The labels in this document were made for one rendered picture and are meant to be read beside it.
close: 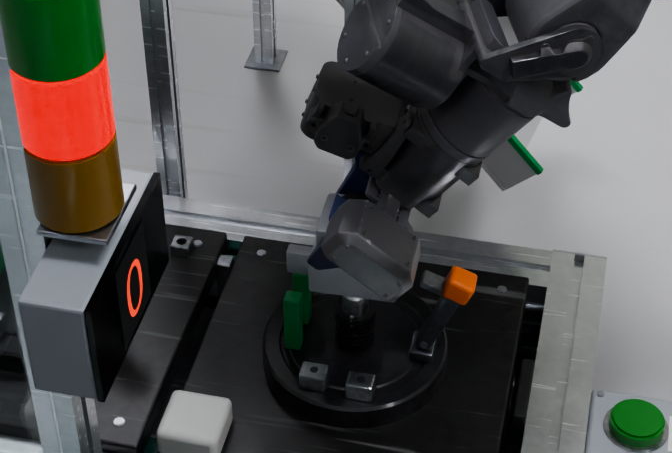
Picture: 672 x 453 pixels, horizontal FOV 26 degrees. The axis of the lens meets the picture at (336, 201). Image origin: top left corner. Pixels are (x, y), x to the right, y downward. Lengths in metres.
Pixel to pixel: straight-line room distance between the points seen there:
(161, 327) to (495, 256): 0.29
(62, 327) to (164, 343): 0.35
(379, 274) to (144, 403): 0.25
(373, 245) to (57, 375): 0.22
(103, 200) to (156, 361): 0.35
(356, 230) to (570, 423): 0.27
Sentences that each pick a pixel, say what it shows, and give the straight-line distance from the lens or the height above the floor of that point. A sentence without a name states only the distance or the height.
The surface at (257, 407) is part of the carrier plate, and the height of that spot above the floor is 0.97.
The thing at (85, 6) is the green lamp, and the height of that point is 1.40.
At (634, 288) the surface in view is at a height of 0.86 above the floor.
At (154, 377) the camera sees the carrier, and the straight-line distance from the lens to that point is 1.11.
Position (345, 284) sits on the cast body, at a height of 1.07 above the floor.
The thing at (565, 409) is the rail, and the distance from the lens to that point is 1.11.
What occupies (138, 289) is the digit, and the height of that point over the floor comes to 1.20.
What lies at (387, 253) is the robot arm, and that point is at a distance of 0.92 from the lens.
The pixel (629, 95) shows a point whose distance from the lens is 1.60.
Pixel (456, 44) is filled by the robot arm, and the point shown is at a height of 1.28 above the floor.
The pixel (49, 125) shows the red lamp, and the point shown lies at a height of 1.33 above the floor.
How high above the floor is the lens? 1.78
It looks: 40 degrees down
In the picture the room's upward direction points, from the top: straight up
